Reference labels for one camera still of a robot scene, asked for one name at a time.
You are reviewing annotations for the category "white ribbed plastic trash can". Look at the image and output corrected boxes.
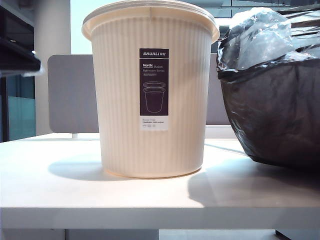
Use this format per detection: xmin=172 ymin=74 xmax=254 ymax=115
xmin=81 ymin=0 xmax=220 ymax=179

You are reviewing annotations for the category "light grey desk divider panel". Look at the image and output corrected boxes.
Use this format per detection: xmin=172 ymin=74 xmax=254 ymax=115
xmin=47 ymin=54 xmax=100 ymax=134

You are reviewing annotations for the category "white cable tray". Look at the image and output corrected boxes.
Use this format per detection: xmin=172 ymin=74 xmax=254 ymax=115
xmin=205 ymin=124 xmax=237 ymax=140

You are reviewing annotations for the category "grey desk leg panel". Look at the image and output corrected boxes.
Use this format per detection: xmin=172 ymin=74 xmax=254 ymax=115
xmin=64 ymin=228 xmax=160 ymax=240

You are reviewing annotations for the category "clear crumpled plastic bag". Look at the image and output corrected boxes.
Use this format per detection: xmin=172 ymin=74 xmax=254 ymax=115
xmin=221 ymin=6 xmax=318 ymax=70

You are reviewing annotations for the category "dark glass partition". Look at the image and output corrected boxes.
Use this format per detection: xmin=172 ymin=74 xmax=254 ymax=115
xmin=0 ymin=6 xmax=36 ymax=142

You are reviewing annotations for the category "brown desk divider panel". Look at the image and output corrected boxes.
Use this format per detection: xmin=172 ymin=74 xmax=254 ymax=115
xmin=206 ymin=53 xmax=232 ymax=126

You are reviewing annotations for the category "long ceiling light strip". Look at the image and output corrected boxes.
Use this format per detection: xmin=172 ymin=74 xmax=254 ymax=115
xmin=212 ymin=17 xmax=238 ymax=27

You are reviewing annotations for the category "black plastic garbage bag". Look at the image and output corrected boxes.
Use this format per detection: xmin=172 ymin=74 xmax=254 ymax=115
xmin=216 ymin=7 xmax=320 ymax=171

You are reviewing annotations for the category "white round column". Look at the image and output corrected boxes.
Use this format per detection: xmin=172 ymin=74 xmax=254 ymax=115
xmin=33 ymin=0 xmax=72 ymax=137

